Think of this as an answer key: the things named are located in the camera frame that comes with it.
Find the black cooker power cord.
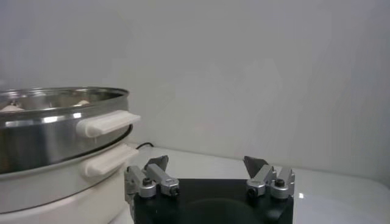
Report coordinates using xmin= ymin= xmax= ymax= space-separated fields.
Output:
xmin=135 ymin=141 xmax=155 ymax=150

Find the white electric cooker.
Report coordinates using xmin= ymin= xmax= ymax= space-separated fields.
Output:
xmin=0 ymin=142 xmax=140 ymax=224

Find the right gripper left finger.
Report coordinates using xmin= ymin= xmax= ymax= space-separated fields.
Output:
xmin=124 ymin=155 xmax=181 ymax=202

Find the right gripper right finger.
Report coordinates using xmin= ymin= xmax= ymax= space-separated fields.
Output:
xmin=243 ymin=155 xmax=296 ymax=200

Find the steel steamer basket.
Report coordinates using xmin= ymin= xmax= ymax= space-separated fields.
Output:
xmin=0 ymin=86 xmax=141 ymax=175

